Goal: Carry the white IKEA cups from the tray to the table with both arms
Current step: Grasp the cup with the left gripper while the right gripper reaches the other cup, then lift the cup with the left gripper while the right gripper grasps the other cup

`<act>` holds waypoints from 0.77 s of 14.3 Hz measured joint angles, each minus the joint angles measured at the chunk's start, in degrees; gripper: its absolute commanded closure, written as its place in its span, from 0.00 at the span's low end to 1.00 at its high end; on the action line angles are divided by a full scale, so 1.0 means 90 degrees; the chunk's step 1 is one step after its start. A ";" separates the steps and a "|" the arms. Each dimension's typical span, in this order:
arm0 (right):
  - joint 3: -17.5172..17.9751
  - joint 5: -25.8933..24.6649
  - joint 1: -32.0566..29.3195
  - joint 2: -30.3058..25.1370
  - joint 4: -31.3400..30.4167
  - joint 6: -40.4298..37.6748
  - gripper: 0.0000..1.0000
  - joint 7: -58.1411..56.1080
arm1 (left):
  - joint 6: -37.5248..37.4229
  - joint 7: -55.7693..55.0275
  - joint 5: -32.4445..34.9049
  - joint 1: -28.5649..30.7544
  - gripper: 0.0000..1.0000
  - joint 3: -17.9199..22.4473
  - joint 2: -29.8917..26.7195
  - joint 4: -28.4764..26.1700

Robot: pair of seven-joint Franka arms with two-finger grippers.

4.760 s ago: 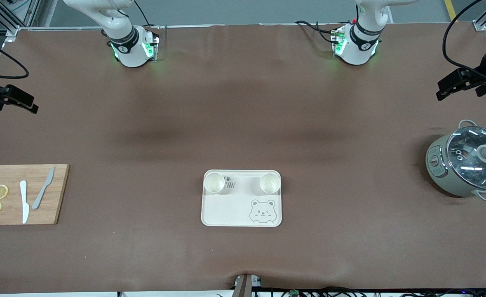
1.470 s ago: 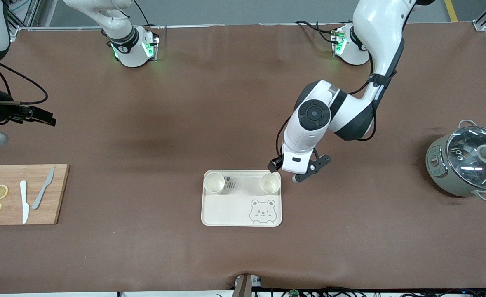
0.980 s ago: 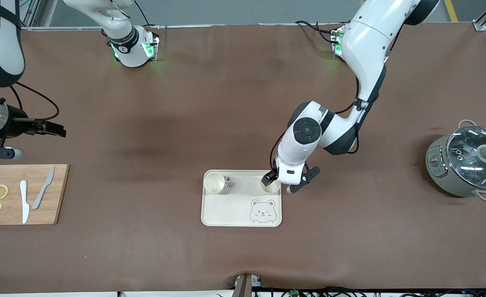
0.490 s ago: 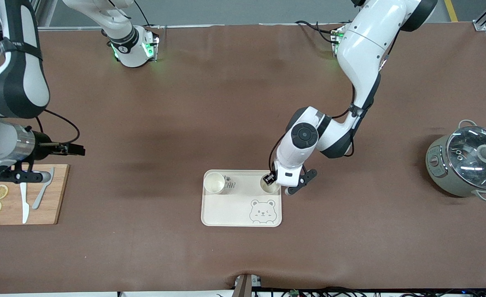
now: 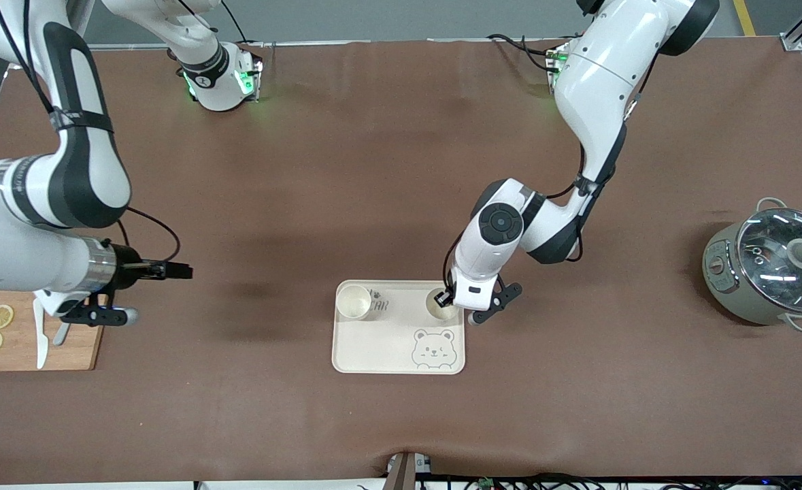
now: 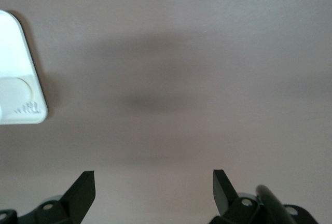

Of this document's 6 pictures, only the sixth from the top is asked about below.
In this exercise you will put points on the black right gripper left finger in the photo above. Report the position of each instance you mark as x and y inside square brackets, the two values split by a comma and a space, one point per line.
[80, 195]

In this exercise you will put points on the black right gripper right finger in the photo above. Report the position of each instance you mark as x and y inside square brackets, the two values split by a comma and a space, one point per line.
[223, 195]

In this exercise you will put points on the cream tray with bear print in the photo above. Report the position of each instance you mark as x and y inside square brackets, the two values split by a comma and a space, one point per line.
[15, 53]

